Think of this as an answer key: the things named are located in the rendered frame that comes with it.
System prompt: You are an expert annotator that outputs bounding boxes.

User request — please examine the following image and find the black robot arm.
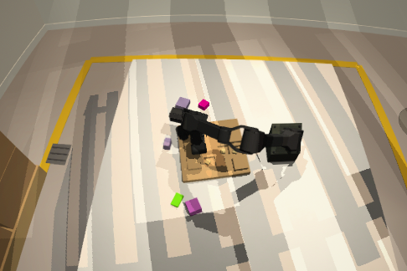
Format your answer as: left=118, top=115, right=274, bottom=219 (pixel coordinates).
left=168, top=107, right=304, bottom=155

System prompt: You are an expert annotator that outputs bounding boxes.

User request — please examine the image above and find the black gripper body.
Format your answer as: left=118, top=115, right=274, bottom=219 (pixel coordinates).
left=190, top=132, right=207, bottom=155

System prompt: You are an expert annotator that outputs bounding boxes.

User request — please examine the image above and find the small green block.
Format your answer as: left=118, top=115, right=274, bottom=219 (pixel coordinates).
left=171, top=193, right=183, bottom=207

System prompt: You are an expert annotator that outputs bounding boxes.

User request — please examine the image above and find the pink cube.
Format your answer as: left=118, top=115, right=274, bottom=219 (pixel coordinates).
left=185, top=197, right=202, bottom=217

